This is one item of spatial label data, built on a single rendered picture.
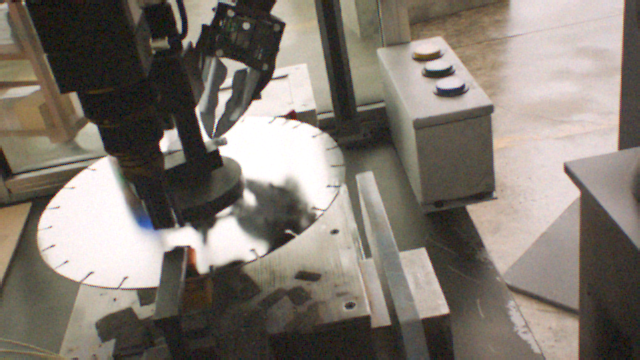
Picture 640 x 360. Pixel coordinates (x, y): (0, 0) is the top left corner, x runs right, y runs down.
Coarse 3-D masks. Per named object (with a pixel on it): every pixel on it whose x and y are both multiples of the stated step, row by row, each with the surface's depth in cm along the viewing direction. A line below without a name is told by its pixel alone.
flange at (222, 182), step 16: (224, 160) 79; (208, 176) 75; (224, 176) 76; (240, 176) 75; (176, 192) 74; (192, 192) 74; (208, 192) 73; (224, 192) 73; (192, 208) 72; (208, 208) 72
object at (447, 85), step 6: (444, 78) 100; (450, 78) 100; (456, 78) 100; (438, 84) 99; (444, 84) 99; (450, 84) 98; (456, 84) 98; (462, 84) 98; (438, 90) 99; (444, 90) 98; (450, 90) 97; (456, 90) 97
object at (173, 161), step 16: (192, 112) 64; (176, 128) 65; (192, 128) 65; (192, 144) 65; (208, 144) 68; (176, 160) 66; (192, 160) 66; (208, 160) 66; (176, 176) 65; (192, 176) 66; (160, 192) 65; (160, 208) 66; (160, 224) 67; (176, 224) 67
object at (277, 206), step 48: (240, 144) 84; (288, 144) 82; (336, 144) 80; (96, 192) 80; (240, 192) 74; (288, 192) 73; (336, 192) 71; (48, 240) 73; (96, 240) 71; (144, 240) 69; (192, 240) 68; (240, 240) 67; (288, 240) 65; (144, 288) 63
